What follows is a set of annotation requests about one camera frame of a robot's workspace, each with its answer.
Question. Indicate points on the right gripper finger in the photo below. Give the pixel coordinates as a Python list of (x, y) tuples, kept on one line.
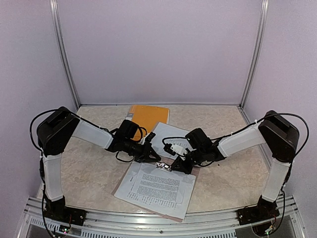
[(184, 170), (177, 162)]

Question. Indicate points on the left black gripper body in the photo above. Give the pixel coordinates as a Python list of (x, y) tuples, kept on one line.
[(138, 152)]

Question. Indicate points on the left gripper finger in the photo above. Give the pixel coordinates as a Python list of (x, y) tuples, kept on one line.
[(153, 156), (146, 160)]

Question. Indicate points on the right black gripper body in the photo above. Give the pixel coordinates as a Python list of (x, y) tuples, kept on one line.
[(184, 164)]

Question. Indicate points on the metal clip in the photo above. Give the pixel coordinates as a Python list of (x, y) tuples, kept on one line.
[(163, 166)]

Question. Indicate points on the white printed paper sheets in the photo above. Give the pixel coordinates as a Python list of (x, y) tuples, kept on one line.
[(162, 131)]

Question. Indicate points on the remaining white paper stack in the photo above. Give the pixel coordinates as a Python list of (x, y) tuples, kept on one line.
[(124, 190)]

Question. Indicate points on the translucent grey plastic sheet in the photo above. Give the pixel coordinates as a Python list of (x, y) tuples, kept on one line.
[(193, 173)]

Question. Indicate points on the orange file folder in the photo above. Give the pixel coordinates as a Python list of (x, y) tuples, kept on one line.
[(148, 116)]

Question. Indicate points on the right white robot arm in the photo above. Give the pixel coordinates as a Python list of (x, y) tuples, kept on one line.
[(273, 131)]

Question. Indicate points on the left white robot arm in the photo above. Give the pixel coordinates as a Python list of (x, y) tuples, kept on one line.
[(61, 126)]

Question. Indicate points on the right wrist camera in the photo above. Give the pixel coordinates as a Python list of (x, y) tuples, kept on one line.
[(174, 149)]

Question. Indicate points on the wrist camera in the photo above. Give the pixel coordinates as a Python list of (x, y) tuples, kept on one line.
[(174, 149), (149, 137)]

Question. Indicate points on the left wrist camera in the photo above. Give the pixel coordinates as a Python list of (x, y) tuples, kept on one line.
[(149, 137)]

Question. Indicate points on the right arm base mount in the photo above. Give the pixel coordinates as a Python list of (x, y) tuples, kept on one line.
[(255, 214)]

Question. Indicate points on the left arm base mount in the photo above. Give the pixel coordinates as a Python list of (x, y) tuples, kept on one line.
[(69, 215)]

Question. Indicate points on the front aluminium rail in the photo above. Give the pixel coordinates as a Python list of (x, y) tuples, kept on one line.
[(212, 224)]

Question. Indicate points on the left aluminium frame post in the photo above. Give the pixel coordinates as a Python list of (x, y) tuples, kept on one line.
[(63, 53)]

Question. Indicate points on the aluminium frame post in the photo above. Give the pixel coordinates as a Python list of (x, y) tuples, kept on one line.
[(256, 53), (63, 53)]

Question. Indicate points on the right aluminium frame post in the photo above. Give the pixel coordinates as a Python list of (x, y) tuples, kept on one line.
[(256, 53)]

